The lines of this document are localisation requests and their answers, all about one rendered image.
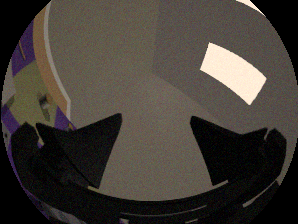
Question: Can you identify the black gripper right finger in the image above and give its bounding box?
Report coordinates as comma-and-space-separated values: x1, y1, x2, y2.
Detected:
190, 116, 267, 186

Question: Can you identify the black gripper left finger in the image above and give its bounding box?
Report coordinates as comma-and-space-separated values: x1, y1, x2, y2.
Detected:
36, 113, 122, 189

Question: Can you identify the grey jar with brown lid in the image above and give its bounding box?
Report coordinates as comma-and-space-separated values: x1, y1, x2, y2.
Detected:
39, 92, 53, 108

